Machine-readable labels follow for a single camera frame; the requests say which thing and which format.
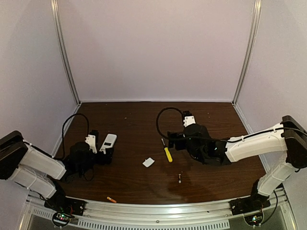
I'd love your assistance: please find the white remote control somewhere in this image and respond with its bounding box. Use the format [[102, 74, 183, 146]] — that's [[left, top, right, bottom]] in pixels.
[[99, 133, 117, 154]]

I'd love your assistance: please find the white battery cover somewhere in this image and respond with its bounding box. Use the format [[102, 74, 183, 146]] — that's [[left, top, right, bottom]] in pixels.
[[142, 157, 155, 168]]

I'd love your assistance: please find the black camera cable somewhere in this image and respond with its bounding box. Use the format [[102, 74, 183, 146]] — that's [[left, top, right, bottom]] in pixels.
[[54, 113, 91, 161], [155, 107, 188, 139]]

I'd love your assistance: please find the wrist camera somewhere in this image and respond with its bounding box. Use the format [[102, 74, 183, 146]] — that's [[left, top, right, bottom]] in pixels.
[[85, 130, 99, 154], [182, 111, 196, 127]]

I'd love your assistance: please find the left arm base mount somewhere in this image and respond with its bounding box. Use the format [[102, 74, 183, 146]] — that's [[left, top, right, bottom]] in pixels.
[[44, 197, 86, 229]]

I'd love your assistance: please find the aluminium frame post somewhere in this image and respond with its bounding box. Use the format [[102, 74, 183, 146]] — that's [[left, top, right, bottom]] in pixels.
[[51, 0, 81, 105], [232, 0, 262, 106]]

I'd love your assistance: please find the right aluminium frame post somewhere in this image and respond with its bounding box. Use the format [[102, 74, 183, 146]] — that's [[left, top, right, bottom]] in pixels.
[[232, 0, 262, 106]]

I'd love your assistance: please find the right black camera cable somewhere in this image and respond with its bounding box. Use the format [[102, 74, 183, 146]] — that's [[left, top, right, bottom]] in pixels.
[[155, 107, 188, 139]]

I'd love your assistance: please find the left aluminium frame post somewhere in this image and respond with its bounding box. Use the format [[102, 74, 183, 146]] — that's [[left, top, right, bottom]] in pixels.
[[51, 0, 81, 105]]

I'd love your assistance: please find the orange battery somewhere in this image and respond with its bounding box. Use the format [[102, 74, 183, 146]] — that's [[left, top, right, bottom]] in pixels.
[[107, 196, 117, 203]]

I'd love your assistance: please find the black battery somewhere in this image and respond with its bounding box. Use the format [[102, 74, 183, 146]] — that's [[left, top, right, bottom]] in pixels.
[[178, 174, 182, 184]]

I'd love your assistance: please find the front aluminium rail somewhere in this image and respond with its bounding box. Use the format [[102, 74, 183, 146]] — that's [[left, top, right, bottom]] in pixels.
[[17, 188, 297, 230]]

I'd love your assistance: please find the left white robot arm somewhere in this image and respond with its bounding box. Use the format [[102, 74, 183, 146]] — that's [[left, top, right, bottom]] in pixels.
[[0, 130, 117, 199]]

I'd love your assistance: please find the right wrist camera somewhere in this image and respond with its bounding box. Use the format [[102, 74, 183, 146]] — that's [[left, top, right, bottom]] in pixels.
[[182, 111, 196, 127]]

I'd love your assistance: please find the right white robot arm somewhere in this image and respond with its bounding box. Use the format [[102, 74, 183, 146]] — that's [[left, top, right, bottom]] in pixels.
[[167, 115, 307, 199]]

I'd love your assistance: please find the yellow handled screwdriver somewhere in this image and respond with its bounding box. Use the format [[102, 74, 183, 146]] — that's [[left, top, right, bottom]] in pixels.
[[161, 138, 173, 162]]

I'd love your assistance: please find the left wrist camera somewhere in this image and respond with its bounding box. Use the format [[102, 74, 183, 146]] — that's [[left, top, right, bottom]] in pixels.
[[85, 130, 99, 154]]

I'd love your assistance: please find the left black camera cable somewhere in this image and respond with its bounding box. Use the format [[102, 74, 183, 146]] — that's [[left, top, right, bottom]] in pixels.
[[54, 113, 91, 161]]

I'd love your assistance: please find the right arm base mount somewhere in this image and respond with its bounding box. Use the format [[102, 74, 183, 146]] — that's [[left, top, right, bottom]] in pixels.
[[229, 196, 271, 227]]

